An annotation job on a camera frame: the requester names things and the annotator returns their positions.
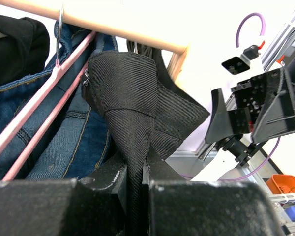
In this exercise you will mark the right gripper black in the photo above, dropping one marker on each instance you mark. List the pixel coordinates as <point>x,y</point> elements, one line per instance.
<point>265,109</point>

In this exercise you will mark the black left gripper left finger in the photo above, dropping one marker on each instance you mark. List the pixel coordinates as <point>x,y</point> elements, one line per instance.
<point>92,206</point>

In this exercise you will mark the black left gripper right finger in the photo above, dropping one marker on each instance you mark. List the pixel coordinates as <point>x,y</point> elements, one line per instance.
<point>177,207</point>

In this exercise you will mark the black skirt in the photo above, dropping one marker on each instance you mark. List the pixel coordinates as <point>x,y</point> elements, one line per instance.
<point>144,111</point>

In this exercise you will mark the pink hanger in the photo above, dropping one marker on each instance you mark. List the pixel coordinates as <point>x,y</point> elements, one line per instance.
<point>14,96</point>

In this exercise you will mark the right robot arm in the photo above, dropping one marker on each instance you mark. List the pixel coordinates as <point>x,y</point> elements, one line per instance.
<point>203,73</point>

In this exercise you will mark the black garment on hanger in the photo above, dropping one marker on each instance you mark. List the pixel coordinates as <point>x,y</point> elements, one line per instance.
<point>24,48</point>

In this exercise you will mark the orange bin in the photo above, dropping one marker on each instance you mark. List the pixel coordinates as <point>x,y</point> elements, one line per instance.
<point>281,184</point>

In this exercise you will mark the wooden clothes rack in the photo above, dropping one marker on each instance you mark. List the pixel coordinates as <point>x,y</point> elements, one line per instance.
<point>153,28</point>

